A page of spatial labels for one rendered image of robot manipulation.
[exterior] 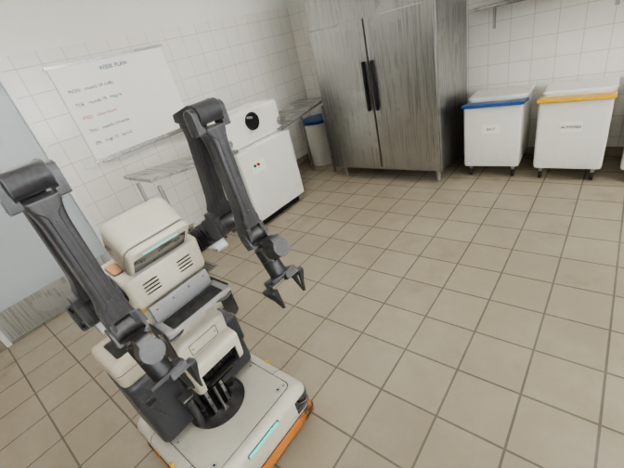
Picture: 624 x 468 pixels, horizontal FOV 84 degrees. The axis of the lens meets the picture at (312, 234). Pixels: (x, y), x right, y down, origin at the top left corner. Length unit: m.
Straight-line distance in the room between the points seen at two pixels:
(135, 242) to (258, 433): 1.05
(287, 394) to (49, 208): 1.34
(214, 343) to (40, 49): 3.12
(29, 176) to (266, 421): 1.37
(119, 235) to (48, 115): 2.84
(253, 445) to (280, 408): 0.19
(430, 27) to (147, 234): 3.13
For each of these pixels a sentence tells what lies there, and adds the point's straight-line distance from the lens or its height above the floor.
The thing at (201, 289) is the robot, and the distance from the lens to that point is 1.28.
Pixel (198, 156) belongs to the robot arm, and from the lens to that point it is 1.08.
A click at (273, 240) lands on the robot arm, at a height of 1.22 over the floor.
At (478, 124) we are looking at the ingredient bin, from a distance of 3.99.
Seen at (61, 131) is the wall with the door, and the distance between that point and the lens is 3.89.
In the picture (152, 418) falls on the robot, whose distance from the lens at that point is 1.78.
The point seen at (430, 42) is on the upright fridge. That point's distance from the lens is 3.71.
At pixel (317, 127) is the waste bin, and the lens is 5.11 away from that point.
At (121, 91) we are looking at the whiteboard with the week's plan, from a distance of 4.08.
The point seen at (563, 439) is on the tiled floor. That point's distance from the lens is 2.03.
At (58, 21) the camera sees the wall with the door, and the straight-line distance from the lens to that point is 4.05.
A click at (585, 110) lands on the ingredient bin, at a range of 3.84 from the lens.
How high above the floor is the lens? 1.71
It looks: 29 degrees down
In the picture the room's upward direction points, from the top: 15 degrees counter-clockwise
